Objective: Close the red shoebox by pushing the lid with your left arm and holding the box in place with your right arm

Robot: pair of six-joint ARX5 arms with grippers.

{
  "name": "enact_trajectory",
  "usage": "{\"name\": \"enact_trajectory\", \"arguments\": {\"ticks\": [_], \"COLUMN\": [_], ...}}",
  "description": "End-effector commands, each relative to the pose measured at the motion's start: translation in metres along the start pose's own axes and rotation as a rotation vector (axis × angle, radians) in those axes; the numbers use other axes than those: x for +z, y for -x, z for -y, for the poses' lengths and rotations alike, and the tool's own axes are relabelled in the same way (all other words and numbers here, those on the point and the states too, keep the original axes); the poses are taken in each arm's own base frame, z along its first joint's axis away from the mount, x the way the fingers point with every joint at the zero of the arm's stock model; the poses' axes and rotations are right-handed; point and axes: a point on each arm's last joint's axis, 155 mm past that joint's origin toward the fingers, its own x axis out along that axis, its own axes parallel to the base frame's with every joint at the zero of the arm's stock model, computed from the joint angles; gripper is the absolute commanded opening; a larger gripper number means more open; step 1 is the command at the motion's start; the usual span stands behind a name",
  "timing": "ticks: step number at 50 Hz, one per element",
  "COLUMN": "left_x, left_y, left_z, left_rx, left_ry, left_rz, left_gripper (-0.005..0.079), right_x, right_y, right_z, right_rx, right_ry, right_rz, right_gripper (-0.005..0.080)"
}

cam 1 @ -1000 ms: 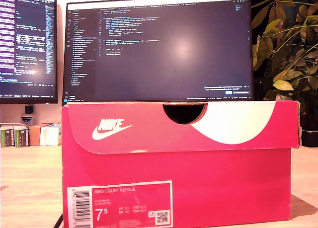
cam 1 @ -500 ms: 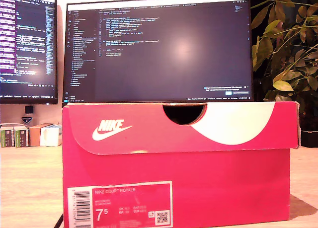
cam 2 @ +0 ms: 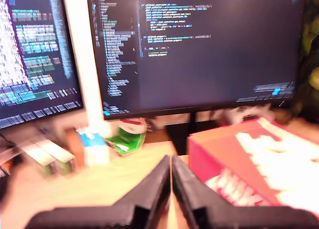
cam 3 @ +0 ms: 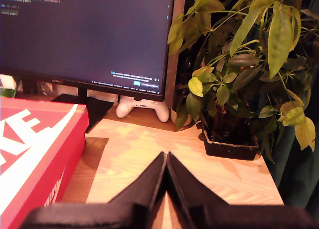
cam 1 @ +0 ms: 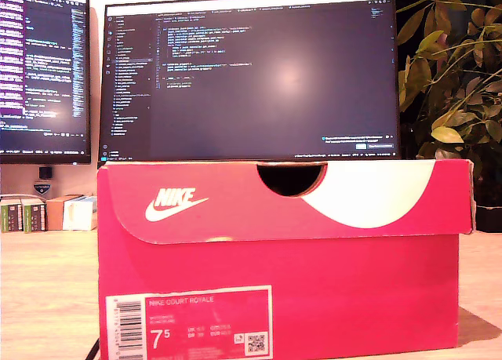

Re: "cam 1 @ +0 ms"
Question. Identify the red Nike shoebox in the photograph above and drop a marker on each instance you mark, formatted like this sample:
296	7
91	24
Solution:
274	266

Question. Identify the small white box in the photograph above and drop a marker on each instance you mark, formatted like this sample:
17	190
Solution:
82	214

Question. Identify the small orange box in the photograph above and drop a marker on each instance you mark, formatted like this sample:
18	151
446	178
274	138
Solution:
55	213

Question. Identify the small green box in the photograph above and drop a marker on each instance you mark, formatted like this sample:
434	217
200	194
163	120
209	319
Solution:
33	215
9	215

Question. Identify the wide computer monitor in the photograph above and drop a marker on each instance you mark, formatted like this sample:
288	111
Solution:
255	81

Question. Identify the small black device under monitor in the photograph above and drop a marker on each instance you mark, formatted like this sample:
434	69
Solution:
45	172

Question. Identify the dark shield-shaped badge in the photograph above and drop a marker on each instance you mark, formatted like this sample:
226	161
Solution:
41	189

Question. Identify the green leafy houseplant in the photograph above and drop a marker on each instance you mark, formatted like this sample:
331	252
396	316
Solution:
451	81

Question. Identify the computer monitor with purple text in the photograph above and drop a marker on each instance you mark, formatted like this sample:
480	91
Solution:
43	81

